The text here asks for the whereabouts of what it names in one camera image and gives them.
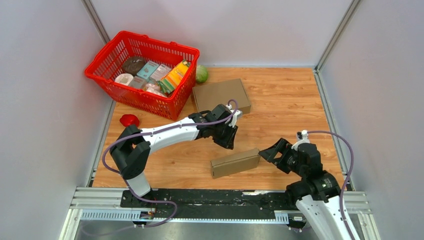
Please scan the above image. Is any red bell pepper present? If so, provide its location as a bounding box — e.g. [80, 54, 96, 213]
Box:
[119, 114, 140, 127]

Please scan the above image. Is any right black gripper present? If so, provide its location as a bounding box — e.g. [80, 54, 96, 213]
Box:
[257, 137, 305, 177]

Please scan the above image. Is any grey pink box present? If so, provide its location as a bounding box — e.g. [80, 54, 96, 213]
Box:
[128, 76, 148, 90]

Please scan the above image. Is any aluminium frame post left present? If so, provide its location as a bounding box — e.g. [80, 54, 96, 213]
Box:
[81, 0, 111, 44]

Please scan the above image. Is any grey small box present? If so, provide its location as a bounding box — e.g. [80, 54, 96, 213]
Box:
[149, 64, 172, 82]

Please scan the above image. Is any green carton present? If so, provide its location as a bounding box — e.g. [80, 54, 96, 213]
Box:
[157, 79, 175, 95]

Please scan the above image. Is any green cabbage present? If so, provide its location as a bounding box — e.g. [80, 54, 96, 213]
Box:
[195, 65, 209, 84]

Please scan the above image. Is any aluminium frame post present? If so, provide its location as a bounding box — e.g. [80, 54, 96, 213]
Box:
[314, 0, 362, 73]
[81, 0, 111, 44]

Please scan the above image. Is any small cardboard sheet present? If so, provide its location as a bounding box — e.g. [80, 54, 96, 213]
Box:
[210, 148, 261, 179]

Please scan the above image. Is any teal small box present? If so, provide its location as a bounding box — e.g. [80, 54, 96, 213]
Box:
[136, 60, 160, 80]

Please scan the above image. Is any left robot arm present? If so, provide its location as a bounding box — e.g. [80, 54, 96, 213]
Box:
[104, 103, 243, 208]

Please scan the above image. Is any large brown cardboard box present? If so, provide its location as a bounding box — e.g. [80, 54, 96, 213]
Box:
[192, 78, 252, 114]

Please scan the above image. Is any yellow orange juice carton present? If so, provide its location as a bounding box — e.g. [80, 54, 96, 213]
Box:
[163, 59, 191, 89]

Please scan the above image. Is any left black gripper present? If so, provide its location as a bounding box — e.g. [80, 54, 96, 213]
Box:
[211, 121, 239, 151]

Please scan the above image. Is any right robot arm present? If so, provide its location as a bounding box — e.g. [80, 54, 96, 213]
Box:
[258, 137, 360, 240]

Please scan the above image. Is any red plastic shopping basket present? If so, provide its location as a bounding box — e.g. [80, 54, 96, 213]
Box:
[84, 30, 200, 121]

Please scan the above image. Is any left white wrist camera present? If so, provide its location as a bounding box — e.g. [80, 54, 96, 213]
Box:
[224, 103, 243, 128]

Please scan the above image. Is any pink white packet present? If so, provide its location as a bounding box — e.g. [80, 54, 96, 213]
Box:
[143, 83, 167, 98]

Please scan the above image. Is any white round roll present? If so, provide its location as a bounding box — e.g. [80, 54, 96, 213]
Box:
[114, 73, 134, 86]

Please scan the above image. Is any aluminium frame post right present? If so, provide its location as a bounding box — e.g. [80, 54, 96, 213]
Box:
[314, 0, 362, 73]

